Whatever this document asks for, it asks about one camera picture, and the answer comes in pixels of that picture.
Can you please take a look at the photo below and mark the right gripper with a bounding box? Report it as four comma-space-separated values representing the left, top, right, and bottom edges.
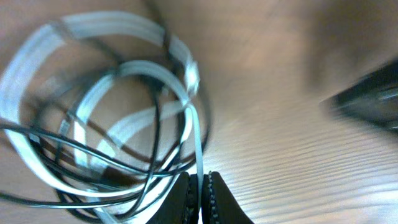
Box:
320, 58, 397, 133

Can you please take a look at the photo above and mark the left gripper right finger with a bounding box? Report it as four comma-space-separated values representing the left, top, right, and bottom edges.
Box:
201, 172, 254, 224

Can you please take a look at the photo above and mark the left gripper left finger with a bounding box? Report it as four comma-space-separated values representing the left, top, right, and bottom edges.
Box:
147, 172, 190, 224

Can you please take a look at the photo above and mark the black usb cable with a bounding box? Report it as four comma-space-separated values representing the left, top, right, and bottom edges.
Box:
0, 18, 212, 224

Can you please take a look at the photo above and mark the white usb cable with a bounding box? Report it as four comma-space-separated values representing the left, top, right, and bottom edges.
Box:
0, 11, 205, 224

